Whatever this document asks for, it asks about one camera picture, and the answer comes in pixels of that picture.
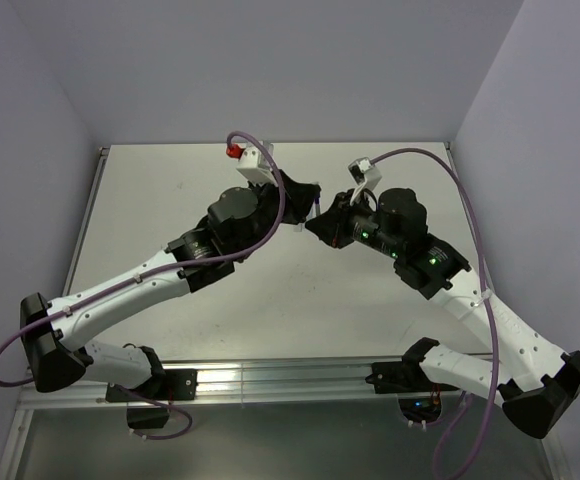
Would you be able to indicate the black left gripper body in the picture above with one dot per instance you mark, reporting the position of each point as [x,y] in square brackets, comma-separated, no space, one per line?
[269,203]

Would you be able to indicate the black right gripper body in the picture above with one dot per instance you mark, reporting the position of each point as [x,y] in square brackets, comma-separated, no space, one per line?
[363,223]

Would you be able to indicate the thin white pen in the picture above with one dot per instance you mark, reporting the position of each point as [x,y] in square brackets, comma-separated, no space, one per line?
[315,210]

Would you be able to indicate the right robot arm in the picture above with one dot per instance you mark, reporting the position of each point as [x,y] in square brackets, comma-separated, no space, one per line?
[533,380]

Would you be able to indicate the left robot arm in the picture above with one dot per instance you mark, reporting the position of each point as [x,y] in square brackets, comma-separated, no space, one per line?
[65,349]

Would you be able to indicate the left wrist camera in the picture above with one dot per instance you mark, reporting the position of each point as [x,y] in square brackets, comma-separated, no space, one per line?
[251,164]

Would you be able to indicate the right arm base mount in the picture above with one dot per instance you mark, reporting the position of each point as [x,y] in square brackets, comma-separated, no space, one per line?
[419,399]

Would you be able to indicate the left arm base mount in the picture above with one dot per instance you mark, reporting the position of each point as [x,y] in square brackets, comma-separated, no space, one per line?
[150,406]

